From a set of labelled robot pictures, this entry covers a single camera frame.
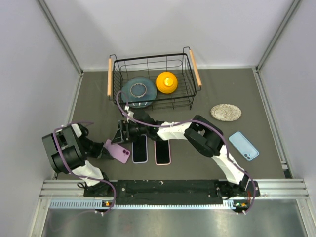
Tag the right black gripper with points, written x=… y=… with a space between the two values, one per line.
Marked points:
x=119 y=138

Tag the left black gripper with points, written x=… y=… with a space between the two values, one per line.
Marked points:
x=104 y=153

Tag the purple smartphone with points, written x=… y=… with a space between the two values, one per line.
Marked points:
x=117 y=151

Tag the blue smartphone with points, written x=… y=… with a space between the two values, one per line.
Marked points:
x=140 y=150

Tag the lavender phone case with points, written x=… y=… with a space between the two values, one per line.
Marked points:
x=140 y=162

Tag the pink phone case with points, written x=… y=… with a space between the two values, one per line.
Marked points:
x=162 y=164

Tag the light blue phone case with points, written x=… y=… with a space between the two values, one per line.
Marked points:
x=244 y=147

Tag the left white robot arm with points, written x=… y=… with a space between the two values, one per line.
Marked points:
x=68 y=149

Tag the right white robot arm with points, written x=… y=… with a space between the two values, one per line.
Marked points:
x=206 y=138

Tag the blue ceramic plate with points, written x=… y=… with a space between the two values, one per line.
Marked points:
x=139 y=92

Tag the yellow ribbed bowl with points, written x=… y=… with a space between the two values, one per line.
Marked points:
x=166 y=82

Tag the speckled round coaster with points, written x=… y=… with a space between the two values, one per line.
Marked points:
x=226 y=112

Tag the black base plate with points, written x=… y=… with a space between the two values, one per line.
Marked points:
x=179 y=192

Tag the slotted cable duct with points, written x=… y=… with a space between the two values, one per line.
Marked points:
x=104 y=205

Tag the black wire basket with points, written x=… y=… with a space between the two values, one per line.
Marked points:
x=182 y=65

